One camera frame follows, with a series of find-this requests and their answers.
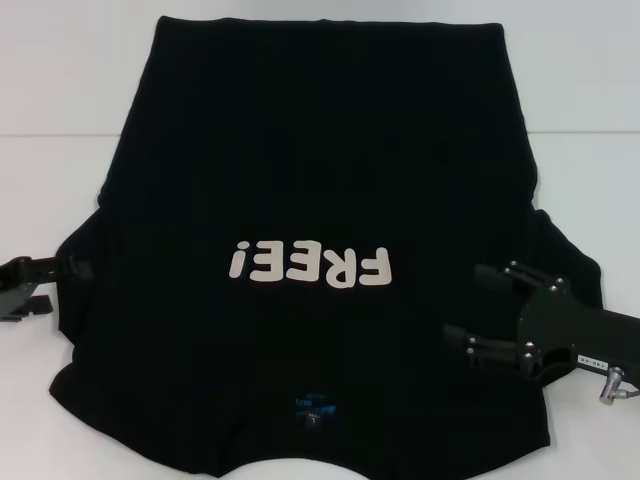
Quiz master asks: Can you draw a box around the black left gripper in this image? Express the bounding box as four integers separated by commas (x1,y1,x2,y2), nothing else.
0,254,94,322

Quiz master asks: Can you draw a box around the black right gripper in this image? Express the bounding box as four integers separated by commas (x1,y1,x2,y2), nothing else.
442,259,640,386

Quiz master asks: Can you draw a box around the black shirt with FREE print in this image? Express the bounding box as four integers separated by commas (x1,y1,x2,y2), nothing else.
48,14,604,480

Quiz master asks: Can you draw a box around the silver metal cable connector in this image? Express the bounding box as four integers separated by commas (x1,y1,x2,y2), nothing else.
597,367,627,404

